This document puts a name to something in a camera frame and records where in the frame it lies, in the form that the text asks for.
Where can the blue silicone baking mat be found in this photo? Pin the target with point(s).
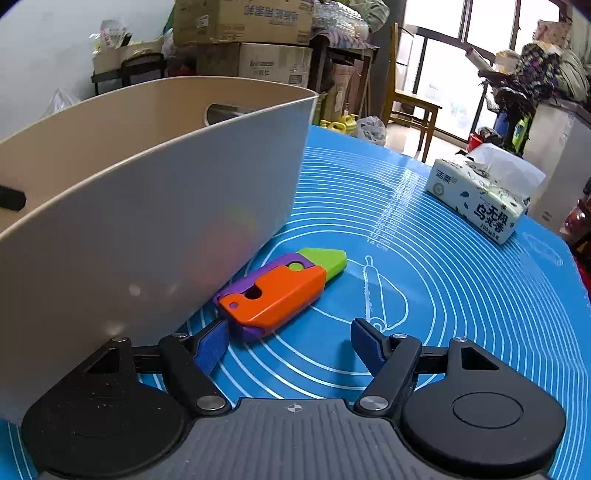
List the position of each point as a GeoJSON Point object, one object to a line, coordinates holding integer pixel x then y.
{"type": "Point", "coordinates": [461, 300]}

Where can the orange and purple toy knife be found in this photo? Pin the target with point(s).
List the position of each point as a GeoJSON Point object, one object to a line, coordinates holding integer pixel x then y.
{"type": "Point", "coordinates": [281, 290]}

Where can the white plastic bag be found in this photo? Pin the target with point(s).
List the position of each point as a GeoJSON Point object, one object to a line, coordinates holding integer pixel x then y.
{"type": "Point", "coordinates": [371, 131]}

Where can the large brown cardboard box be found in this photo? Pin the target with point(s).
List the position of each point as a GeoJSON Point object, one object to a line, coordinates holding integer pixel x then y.
{"type": "Point", "coordinates": [263, 64]}

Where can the beige plastic storage bin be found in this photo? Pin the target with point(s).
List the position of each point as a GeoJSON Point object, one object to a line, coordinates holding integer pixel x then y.
{"type": "Point", "coordinates": [138, 207]}

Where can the white tissue pack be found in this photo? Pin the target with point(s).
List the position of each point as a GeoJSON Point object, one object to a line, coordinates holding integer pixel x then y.
{"type": "Point", "coordinates": [485, 207]}

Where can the green and black bicycle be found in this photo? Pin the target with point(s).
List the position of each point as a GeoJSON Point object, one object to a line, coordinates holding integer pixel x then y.
{"type": "Point", "coordinates": [508, 101]}

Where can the wooden chair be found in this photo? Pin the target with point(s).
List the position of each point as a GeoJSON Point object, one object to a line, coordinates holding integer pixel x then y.
{"type": "Point", "coordinates": [415, 99]}

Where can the white chest freezer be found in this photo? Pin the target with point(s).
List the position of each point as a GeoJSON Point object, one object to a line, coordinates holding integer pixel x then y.
{"type": "Point", "coordinates": [558, 152]}

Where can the small brown cardboard box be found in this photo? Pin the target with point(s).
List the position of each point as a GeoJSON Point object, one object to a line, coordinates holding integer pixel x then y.
{"type": "Point", "coordinates": [339, 90]}

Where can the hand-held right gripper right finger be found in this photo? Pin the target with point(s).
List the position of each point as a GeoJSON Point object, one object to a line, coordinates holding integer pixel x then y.
{"type": "Point", "coordinates": [364, 339]}

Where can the crumpled clear plastic bag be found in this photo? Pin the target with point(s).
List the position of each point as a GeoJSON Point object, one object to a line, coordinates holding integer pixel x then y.
{"type": "Point", "coordinates": [111, 34]}

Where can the open printed cardboard box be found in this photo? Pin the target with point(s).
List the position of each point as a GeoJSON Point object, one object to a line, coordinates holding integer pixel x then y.
{"type": "Point", "coordinates": [240, 21]}

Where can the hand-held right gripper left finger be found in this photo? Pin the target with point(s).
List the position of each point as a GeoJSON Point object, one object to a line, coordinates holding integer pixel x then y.
{"type": "Point", "coordinates": [212, 344]}

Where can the yellow plastic jug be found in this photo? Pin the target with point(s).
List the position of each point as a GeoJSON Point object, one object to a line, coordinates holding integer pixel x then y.
{"type": "Point", "coordinates": [341, 125]}

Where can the floral cloth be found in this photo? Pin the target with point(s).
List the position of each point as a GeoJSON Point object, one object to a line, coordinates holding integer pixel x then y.
{"type": "Point", "coordinates": [538, 69]}

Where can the dark wooden side table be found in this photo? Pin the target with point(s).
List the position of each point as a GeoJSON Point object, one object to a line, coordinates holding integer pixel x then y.
{"type": "Point", "coordinates": [364, 69]}

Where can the black metal rack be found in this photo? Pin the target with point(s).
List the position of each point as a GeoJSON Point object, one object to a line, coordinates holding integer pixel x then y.
{"type": "Point", "coordinates": [138, 69]}

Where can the pack of clear plastic bottles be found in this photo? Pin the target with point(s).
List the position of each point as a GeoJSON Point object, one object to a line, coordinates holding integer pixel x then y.
{"type": "Point", "coordinates": [339, 18]}

